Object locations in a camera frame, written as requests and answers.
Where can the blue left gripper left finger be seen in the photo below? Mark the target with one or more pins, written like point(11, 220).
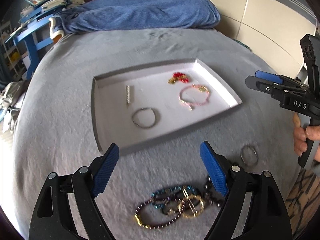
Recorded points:
point(103, 167)

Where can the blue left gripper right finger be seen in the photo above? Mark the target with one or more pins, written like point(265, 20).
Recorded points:
point(214, 167)

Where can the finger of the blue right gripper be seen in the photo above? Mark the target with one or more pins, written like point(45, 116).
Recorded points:
point(261, 85)
point(269, 77)

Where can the thin silver ring bangle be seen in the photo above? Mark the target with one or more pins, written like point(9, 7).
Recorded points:
point(249, 155)

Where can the white pearl bar clip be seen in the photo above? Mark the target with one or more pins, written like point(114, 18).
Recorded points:
point(128, 95)

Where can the red bead gold charm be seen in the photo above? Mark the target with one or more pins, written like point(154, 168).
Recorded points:
point(178, 77)

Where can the patterned sleeve forearm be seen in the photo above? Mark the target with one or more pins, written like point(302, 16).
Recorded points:
point(303, 201)

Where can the right hand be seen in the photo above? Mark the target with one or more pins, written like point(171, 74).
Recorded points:
point(300, 135)

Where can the grey cardboard tray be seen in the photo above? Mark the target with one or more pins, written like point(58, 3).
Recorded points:
point(179, 107)

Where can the white wardrobe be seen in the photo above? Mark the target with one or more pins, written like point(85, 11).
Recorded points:
point(272, 30)

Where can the grey bag on floor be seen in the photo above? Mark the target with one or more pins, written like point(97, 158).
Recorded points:
point(12, 98)

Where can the blue blanket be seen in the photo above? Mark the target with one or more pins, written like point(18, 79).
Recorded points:
point(105, 15)

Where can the white shelf rack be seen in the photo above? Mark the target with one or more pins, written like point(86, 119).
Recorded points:
point(11, 53)

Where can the blue desk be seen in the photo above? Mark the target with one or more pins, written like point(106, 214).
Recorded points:
point(30, 24)

